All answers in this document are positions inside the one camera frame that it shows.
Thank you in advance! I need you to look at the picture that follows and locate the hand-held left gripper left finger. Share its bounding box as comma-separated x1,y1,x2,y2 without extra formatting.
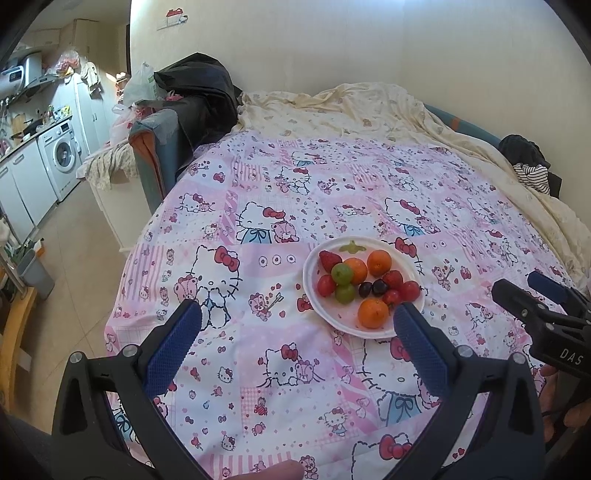
51,299,208,480

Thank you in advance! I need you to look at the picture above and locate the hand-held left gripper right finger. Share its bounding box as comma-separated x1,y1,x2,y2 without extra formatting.
392,302,548,480

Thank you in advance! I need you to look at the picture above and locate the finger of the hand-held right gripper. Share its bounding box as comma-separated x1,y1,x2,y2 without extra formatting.
492,278,555,334
527,271,591,319

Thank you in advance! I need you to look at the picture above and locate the orange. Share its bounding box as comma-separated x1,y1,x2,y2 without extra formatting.
367,249,393,276
358,298,390,329
344,257,369,285

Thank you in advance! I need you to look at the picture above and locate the strawberry print plate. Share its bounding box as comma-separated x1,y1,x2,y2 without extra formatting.
302,237,426,340

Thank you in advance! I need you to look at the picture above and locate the person's right hand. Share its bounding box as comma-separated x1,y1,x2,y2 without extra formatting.
539,364,591,455

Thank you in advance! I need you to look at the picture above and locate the person's left hand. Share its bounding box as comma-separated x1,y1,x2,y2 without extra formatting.
249,460,304,480

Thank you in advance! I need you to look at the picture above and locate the striped cloth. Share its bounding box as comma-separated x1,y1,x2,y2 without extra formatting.
514,162,551,193

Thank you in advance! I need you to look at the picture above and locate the dark cloth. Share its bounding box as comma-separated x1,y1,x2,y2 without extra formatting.
499,134,561,199

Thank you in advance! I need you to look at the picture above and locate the white storage box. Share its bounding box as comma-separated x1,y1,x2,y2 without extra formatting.
92,173,155,254

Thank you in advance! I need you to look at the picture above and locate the grey trash bin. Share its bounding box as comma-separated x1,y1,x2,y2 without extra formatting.
16,249,56,301

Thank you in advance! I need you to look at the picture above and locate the wooden chair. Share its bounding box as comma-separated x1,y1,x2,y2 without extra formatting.
0,265,38,411

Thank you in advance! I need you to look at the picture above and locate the pink cartoon printed blanket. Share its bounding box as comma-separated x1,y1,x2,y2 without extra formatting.
104,129,583,480

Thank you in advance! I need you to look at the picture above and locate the floral cloth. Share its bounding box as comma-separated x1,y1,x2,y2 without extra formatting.
76,142,139,192

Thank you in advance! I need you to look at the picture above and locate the white washing machine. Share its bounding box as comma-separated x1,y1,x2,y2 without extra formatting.
37,121,84,201

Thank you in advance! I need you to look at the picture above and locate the pink white plastic bag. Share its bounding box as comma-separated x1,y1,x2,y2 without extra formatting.
109,104,139,146

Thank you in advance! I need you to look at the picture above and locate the tall white cabinet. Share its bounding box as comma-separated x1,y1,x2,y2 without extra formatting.
69,76,118,160

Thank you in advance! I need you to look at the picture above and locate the cream duvet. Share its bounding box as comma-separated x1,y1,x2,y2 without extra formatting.
238,82,591,287

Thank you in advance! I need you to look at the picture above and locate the black jacket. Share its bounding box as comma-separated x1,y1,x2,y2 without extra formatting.
152,52,243,158

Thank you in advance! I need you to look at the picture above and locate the beige hanging cloth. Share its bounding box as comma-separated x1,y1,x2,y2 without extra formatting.
79,61,100,90

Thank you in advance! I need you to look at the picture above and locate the silver range hood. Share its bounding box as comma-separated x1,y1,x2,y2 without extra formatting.
0,53,56,100

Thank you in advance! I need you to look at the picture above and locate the blue padded bed frame panel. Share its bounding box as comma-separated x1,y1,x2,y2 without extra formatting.
128,108,183,213
424,104,502,146

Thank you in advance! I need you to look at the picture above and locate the beige wall cabinet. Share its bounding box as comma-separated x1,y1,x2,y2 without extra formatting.
58,18,132,77

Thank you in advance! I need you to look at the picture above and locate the red white wall sticker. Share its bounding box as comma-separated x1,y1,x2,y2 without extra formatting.
156,8,189,31

